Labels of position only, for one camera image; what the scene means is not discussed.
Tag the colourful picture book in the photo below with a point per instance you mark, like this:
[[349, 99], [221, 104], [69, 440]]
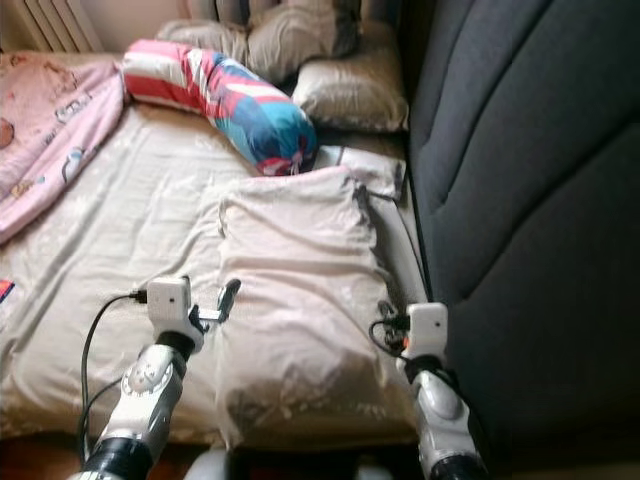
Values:
[[6, 290]]

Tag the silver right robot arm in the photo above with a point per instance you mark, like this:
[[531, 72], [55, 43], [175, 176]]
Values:
[[445, 420]]

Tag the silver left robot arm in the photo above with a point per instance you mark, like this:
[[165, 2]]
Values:
[[150, 400]]

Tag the large pale beige pillow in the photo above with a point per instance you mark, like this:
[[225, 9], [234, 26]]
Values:
[[300, 300]]

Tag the bed with beige sheet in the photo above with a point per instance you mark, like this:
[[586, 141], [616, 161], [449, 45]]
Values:
[[140, 230]]

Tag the silver left robot leg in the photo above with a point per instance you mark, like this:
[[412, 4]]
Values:
[[208, 465]]

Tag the white grey folded cloth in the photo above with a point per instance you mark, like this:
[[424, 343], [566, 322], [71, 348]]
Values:
[[360, 160]]

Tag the striped red blue bolster pillow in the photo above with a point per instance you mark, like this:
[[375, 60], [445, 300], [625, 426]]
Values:
[[230, 100]]

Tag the beige patterned pillow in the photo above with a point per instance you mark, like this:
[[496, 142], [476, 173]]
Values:
[[360, 90]]

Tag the pink cartoon print blanket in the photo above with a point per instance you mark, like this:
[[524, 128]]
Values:
[[50, 130]]

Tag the small beige pillow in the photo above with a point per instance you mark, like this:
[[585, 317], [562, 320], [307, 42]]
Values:
[[200, 35]]

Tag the taupe crumpled pillow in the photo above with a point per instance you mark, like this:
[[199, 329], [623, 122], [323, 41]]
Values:
[[295, 40]]

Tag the white radiator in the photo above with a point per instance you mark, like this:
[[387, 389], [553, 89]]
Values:
[[60, 22]]

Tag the grey bed side rail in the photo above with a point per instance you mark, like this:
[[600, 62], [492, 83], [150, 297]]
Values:
[[400, 250]]

